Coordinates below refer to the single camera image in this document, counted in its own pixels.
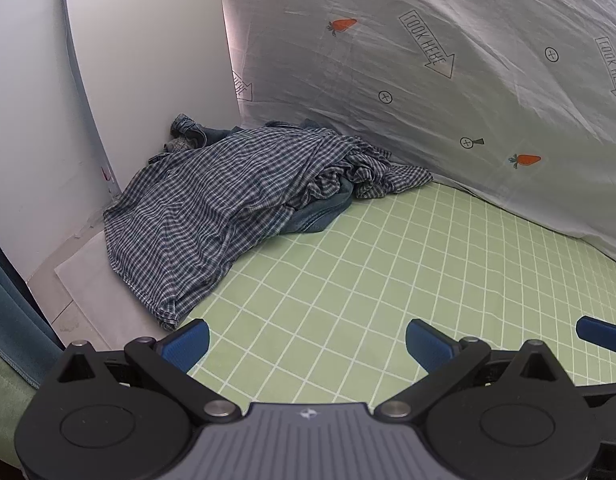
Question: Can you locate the blue plaid shirt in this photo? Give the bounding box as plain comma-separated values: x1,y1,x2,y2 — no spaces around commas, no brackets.
103,120,433,332

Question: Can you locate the green grid mat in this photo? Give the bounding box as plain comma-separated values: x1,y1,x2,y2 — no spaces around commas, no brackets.
185,180,616,408

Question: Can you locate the green plush cloth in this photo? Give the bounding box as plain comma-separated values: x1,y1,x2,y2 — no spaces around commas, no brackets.
0,347,39,468

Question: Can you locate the blue denim garment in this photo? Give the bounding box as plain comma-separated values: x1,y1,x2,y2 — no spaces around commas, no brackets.
163,114,356,235

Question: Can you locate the teal curtain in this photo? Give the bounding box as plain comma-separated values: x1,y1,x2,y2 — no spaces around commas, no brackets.
0,232,64,391

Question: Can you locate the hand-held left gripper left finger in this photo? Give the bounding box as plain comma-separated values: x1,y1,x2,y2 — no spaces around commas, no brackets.
55,319,243,426

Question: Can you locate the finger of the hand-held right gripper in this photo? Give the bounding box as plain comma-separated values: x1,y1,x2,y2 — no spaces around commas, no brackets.
576,316,616,353
575,382,616,408

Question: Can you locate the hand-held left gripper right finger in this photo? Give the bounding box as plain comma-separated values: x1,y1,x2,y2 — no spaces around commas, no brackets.
375,319,573,426

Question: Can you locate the grey carrot-print quilt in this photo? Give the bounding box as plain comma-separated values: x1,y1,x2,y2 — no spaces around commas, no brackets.
215,0,616,276

